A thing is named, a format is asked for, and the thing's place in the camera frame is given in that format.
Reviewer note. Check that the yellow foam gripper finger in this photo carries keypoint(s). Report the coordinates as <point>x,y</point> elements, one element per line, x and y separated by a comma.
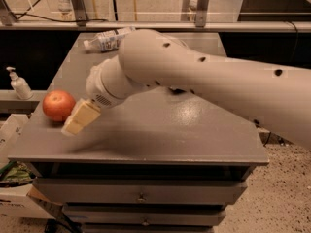
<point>83,114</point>

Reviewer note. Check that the grey drawer cabinet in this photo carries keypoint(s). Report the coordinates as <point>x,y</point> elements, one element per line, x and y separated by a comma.
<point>158,163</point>

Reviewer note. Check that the red apple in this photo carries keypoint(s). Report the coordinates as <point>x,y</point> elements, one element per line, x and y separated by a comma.
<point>58,105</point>

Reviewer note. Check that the green bag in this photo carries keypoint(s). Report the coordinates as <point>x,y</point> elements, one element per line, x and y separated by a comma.
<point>15,174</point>

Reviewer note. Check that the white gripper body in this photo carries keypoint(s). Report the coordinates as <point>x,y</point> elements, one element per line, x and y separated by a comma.
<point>96,89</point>

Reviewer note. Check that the grey metal railing frame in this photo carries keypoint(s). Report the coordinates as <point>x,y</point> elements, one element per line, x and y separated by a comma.
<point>161,15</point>

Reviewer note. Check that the white cardboard box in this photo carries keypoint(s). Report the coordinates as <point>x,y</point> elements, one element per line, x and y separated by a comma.
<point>15,201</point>

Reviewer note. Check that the clear plastic bottle white label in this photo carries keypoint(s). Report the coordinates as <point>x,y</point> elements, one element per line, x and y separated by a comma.
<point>108,40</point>

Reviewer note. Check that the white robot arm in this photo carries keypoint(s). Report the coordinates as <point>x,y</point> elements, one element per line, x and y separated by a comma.
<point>277,97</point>

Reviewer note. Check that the white pump dispenser bottle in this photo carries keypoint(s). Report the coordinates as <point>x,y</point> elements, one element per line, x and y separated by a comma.
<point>19,85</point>

